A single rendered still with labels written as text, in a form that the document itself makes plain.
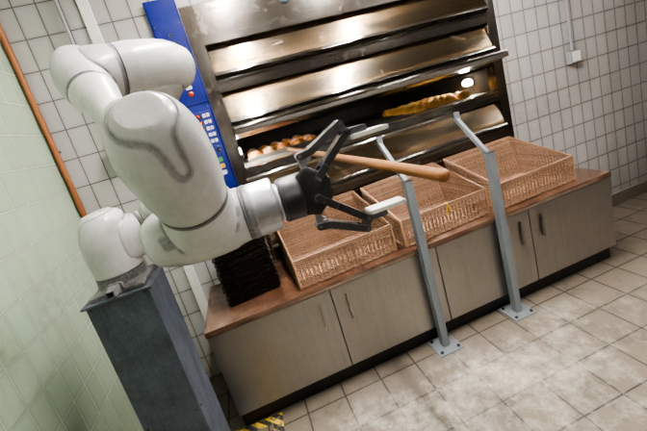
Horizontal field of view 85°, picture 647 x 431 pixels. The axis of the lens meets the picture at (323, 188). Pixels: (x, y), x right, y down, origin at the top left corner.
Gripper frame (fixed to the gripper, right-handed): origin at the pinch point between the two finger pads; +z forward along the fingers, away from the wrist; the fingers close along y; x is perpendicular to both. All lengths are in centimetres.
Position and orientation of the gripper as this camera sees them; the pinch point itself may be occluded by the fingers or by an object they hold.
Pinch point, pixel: (388, 164)
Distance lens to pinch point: 63.2
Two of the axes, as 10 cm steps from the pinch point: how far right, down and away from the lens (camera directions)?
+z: 9.3, -3.1, 1.8
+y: 2.7, 9.4, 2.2
